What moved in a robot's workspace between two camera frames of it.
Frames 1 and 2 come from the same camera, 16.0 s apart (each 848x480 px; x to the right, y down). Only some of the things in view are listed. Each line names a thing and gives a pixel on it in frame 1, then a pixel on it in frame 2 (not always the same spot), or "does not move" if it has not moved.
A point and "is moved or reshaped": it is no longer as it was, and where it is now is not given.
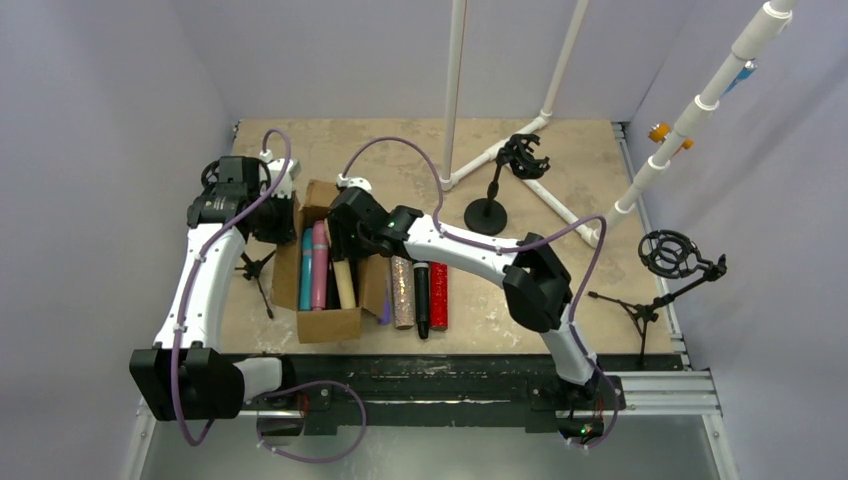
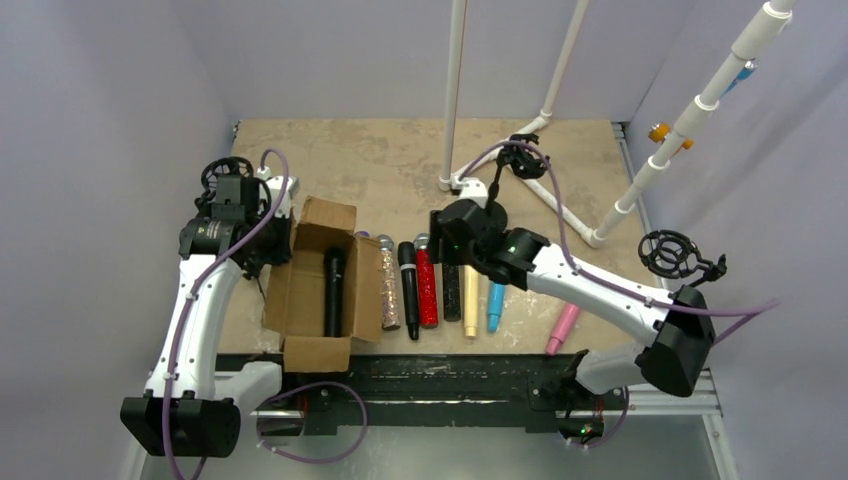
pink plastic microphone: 320,262 is moved or reshaped
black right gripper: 346,235 -> 435,234
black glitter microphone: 333,293 -> 451,292
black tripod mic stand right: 673,255 does not move
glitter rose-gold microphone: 402,292 is moved or reshaped
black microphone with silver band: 422,297 -> 407,259
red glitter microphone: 438,295 is moved or reshaped
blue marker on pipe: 745,73 does not move
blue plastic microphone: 306,269 -> 495,305
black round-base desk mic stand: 487,216 does not move
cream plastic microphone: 344,283 -> 471,301
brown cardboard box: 374,281 is moved or reshaped
